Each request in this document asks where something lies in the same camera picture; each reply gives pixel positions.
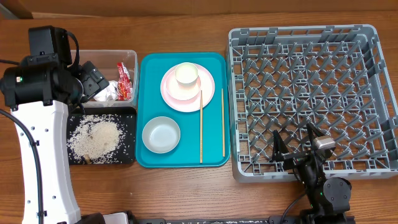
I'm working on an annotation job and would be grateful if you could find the small pink plate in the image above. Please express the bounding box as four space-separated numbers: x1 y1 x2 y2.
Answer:
166 74 201 101

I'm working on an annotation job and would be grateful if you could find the white rice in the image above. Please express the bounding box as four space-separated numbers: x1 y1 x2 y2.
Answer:
67 114 137 164

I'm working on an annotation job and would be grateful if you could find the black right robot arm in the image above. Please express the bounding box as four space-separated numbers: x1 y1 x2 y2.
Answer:
271 123 355 224

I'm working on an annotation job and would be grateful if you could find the wooden chopstick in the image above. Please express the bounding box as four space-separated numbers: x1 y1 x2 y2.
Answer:
200 90 203 164
221 88 226 157

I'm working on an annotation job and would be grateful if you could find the white cup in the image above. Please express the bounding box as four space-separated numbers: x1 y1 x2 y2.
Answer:
174 62 198 86

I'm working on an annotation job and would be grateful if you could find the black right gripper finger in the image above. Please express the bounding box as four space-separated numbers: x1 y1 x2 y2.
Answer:
307 123 325 146
270 130 289 162

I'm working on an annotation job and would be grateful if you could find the white tissue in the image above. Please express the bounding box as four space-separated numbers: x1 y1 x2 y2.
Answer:
94 80 118 101

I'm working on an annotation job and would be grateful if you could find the grey bowl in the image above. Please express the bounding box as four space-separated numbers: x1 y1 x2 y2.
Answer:
142 116 180 154

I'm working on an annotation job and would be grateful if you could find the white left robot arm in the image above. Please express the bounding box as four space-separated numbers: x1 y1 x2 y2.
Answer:
1 55 105 223

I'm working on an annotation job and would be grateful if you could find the clear plastic bin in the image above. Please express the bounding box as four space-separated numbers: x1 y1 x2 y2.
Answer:
79 50 140 109

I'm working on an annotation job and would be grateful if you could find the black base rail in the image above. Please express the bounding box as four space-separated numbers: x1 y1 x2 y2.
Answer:
130 211 355 224

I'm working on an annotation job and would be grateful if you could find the black tray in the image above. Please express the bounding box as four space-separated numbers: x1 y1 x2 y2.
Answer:
67 106 137 166

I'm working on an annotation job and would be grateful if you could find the red snack wrapper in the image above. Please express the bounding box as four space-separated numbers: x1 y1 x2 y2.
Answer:
117 62 132 101

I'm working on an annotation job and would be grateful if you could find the grey dishwasher rack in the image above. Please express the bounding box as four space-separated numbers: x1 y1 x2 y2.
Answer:
226 24 397 183

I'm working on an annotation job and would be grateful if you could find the teal plastic tray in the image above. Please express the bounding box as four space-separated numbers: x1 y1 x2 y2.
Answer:
136 52 231 168

